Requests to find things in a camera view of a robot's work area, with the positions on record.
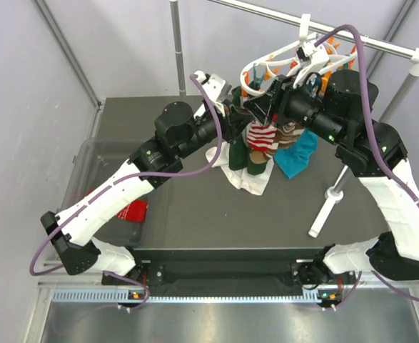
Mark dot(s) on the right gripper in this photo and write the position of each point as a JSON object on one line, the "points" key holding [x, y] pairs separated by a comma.
{"points": [[287, 91]]}

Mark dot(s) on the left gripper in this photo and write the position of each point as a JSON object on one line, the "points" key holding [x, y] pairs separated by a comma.
{"points": [[235, 119]]}

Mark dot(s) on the red white striped sock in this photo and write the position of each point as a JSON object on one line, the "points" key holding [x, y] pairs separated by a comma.
{"points": [[261, 138]]}

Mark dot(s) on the brown white striped sock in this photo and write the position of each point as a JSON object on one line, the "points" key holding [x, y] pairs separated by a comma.
{"points": [[288, 135]]}

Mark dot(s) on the white clip hanger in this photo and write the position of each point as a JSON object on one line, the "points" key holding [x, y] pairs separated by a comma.
{"points": [[268, 67]]}

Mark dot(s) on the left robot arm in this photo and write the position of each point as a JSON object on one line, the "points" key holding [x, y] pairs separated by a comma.
{"points": [[178, 134]]}

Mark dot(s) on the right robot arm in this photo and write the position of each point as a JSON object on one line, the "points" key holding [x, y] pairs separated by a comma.
{"points": [[394, 254]]}

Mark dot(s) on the green white sock pair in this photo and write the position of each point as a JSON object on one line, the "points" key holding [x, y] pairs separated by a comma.
{"points": [[235, 163]]}

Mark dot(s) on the blue sock pair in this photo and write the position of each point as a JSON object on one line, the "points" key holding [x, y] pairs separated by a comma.
{"points": [[295, 159]]}

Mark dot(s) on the clear plastic bin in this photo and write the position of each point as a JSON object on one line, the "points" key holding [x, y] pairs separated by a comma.
{"points": [[98, 159]]}

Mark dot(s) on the metal clothes rack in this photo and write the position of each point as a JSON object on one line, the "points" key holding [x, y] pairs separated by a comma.
{"points": [[370, 149]]}

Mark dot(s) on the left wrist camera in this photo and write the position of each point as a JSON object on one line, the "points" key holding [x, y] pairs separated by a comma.
{"points": [[217, 89]]}

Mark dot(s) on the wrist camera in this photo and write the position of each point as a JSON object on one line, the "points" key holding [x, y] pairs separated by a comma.
{"points": [[312, 59], [217, 89]]}

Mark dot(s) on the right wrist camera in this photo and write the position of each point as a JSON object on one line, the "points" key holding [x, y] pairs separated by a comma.
{"points": [[312, 59]]}

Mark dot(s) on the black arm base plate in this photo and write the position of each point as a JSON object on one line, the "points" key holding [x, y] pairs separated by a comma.
{"points": [[158, 273]]}

